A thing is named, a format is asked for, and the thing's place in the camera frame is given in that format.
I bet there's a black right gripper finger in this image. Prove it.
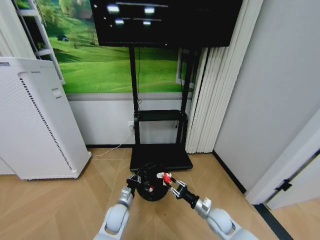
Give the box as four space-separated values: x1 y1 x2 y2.
170 177 188 188
163 183 181 198

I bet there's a red white wrapper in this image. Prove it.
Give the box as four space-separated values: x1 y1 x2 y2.
156 171 174 186

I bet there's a round black trash bin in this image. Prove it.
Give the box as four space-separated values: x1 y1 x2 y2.
134 162 173 202

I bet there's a black bin liner bag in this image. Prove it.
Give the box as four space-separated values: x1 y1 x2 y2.
136 162 166 181

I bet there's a black television floor stand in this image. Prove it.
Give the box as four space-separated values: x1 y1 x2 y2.
128 46 194 172

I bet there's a black floor threshold strip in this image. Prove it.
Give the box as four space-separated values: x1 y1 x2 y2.
253 203 295 240

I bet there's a white pleated curtain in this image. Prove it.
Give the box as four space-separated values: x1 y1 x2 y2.
0 0 36 60
184 0 265 155

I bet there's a black door hinge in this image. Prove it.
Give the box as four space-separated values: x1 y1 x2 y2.
274 179 293 192

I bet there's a white perforated air purifier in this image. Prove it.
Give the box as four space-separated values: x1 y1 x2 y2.
0 56 92 181

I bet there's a white door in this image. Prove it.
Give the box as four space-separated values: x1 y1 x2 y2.
245 106 320 211

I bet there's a black flat screen television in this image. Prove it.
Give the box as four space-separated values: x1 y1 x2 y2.
89 0 244 49

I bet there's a white power cable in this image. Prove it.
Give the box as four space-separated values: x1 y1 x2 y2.
90 129 134 158

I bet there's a thin black hanging cable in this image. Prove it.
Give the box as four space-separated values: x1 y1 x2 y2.
175 48 185 131
136 47 143 105

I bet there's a green landscape wall poster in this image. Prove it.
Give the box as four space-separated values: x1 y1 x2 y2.
12 0 201 94

